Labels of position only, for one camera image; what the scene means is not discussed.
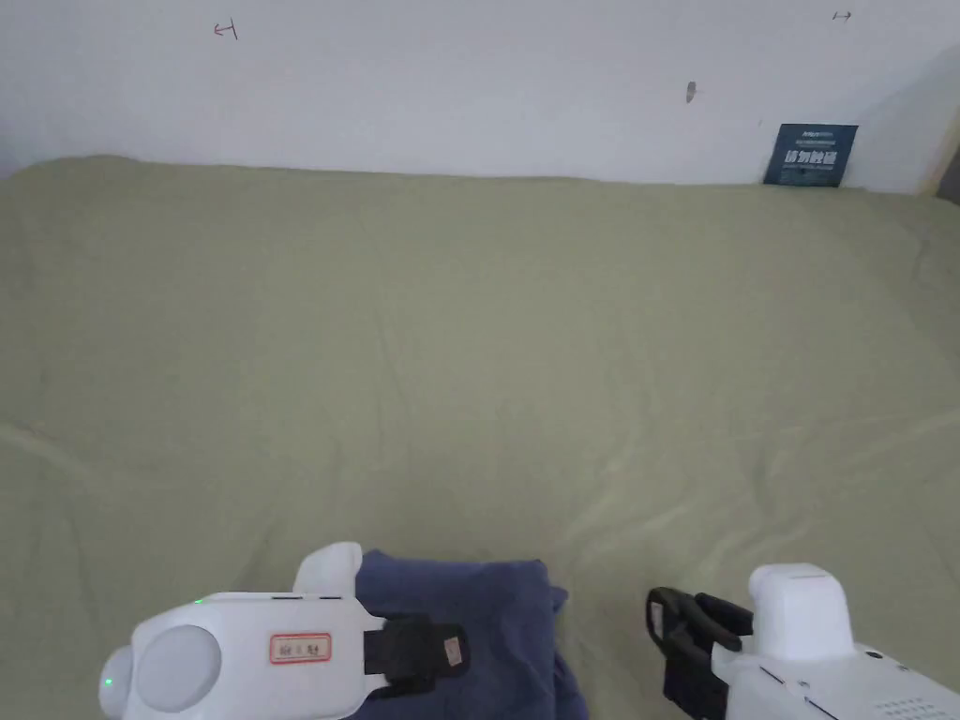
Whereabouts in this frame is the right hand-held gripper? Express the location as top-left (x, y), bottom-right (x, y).
top-left (645, 562), bottom-right (960, 720)

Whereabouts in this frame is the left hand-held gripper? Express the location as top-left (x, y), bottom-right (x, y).
top-left (97, 541), bottom-right (471, 720)

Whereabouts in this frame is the dark blue shirt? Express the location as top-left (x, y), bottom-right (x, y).
top-left (353, 550), bottom-right (591, 720)

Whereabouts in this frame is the bed with pale green sheet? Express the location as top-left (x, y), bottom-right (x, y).
top-left (0, 155), bottom-right (960, 720)

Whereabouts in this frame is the dark blue sign card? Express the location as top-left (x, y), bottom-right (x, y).
top-left (764, 123), bottom-right (861, 188)

